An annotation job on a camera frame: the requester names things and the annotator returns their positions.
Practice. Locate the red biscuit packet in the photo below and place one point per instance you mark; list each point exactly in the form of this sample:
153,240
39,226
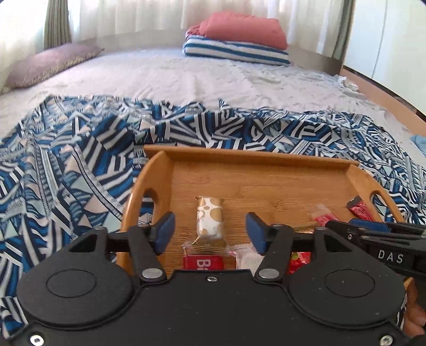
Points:
203,262

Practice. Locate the glossy red snack packet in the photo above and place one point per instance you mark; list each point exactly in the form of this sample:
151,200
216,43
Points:
299,262

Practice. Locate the long dark red bar packet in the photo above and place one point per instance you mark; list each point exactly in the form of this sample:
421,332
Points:
361,208

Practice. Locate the mauve pillow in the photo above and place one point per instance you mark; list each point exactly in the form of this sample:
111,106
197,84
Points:
50,65

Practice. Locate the white sheer curtain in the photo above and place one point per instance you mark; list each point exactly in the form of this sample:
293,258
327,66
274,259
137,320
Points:
166,16

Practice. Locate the person's right hand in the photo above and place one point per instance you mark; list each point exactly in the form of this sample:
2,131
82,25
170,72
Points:
416,309

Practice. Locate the white wardrobe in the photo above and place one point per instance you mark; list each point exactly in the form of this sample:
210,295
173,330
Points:
389,33

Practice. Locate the small red white packet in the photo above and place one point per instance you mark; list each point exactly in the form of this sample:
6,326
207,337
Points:
324,216

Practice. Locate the white crumpled cloth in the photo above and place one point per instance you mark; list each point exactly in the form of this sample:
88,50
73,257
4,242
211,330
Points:
346,83

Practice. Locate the blue white patterned blanket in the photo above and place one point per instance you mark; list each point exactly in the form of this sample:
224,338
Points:
66,159

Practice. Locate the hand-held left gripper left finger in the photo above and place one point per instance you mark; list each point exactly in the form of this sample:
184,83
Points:
164,233

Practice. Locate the pink red pillow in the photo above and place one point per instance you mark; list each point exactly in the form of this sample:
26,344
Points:
243,30

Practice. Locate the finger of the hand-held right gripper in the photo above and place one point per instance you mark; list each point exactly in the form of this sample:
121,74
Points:
369,225
346,232

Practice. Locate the clear white snack packet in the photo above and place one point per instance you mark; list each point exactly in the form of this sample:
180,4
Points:
248,258

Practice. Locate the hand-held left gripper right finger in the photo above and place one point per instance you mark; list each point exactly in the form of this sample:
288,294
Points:
255,233

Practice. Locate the light blue cloth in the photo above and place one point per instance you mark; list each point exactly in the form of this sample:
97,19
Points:
419,143

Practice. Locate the grey green curtain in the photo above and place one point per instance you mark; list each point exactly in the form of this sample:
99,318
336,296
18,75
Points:
57,23

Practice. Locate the blue white striped pillow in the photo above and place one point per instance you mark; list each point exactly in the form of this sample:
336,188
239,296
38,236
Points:
233,50

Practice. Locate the gold dotted wafer packet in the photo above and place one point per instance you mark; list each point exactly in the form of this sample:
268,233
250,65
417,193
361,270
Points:
209,219

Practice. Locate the bed with white sheet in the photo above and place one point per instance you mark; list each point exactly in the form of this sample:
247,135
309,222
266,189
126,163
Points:
166,80

